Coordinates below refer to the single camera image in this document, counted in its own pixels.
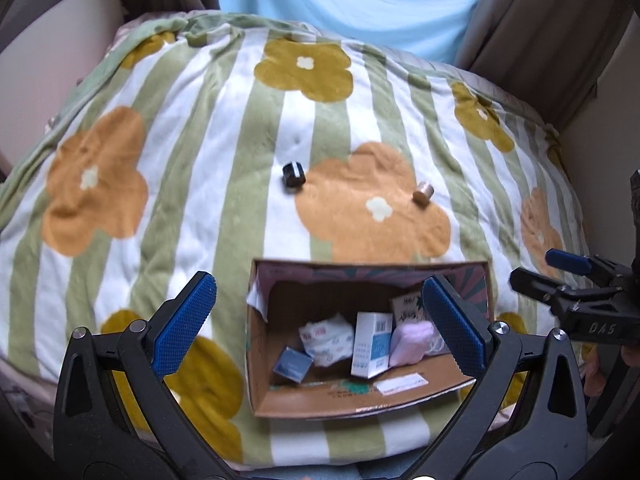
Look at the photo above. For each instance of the small dark blue box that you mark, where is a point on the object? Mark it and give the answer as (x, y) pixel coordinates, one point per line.
(292, 366)

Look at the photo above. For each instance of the tall blue white carton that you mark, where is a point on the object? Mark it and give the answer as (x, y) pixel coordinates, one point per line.
(371, 345)

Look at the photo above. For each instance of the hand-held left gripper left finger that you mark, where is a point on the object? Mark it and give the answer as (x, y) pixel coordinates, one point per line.
(185, 325)

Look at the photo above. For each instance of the person's right hand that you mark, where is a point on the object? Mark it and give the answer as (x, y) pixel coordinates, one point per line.
(595, 372)

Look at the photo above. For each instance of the light blue hanging sheet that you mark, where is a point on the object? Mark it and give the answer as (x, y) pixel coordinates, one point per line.
(360, 0)

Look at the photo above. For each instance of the striped floral fleece blanket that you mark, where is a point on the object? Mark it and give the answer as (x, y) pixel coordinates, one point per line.
(200, 170)

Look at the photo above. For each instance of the cream padded headboard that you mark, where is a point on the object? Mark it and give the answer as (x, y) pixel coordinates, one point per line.
(55, 60)

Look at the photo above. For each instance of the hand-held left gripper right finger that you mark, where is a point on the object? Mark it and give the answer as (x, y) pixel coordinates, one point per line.
(452, 325)

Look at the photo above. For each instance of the pink towel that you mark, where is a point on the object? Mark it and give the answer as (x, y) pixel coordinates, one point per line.
(410, 342)

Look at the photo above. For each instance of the clear plastic packet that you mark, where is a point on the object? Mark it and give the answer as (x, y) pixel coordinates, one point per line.
(439, 342)

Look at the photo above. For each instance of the cardboard box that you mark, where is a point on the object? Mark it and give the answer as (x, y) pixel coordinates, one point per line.
(320, 400)

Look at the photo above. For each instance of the white floral print box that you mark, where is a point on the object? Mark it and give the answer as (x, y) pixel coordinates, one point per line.
(407, 307)

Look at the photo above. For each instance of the white patterned tissue pack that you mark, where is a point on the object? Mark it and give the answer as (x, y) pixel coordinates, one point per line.
(327, 340)

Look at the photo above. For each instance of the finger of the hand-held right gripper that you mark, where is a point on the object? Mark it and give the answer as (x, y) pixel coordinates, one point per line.
(532, 285)
(565, 261)

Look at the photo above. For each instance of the small black jar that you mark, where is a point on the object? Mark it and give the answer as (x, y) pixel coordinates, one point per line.
(292, 175)

